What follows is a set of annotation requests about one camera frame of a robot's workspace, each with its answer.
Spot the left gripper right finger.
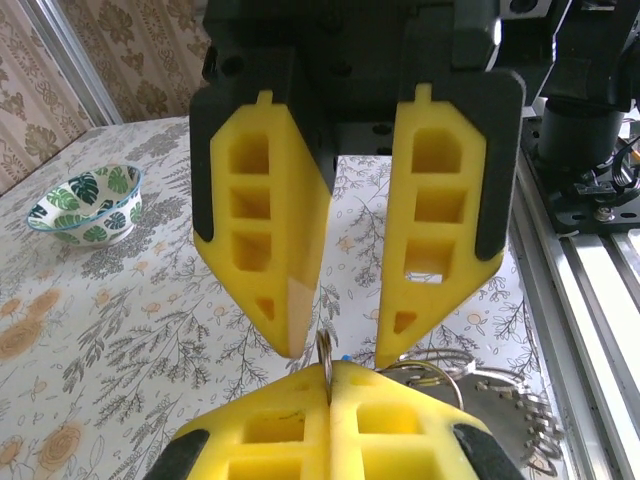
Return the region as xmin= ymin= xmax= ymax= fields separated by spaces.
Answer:
xmin=329 ymin=359 xmax=519 ymax=480

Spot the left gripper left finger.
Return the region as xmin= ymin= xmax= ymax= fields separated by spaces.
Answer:
xmin=142 ymin=362 xmax=334 ymax=480

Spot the leaf pattern bowl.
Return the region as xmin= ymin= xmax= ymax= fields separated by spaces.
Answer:
xmin=26 ymin=163 xmax=144 ymax=247

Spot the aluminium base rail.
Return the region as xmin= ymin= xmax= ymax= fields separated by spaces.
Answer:
xmin=509 ymin=149 xmax=640 ymax=480

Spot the aluminium frame post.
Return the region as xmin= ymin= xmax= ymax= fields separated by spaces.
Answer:
xmin=19 ymin=0 xmax=124 ymax=126

